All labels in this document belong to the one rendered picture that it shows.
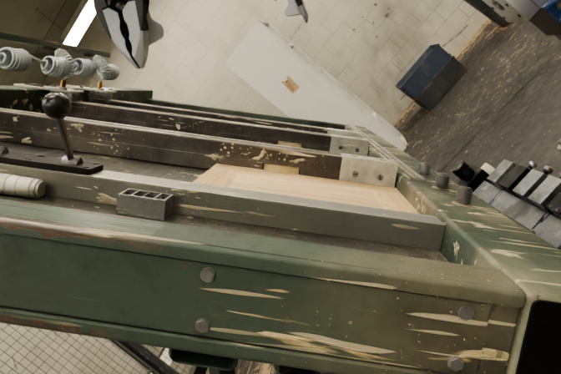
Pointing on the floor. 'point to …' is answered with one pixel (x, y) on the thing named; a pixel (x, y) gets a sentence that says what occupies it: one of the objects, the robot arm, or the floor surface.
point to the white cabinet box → (302, 83)
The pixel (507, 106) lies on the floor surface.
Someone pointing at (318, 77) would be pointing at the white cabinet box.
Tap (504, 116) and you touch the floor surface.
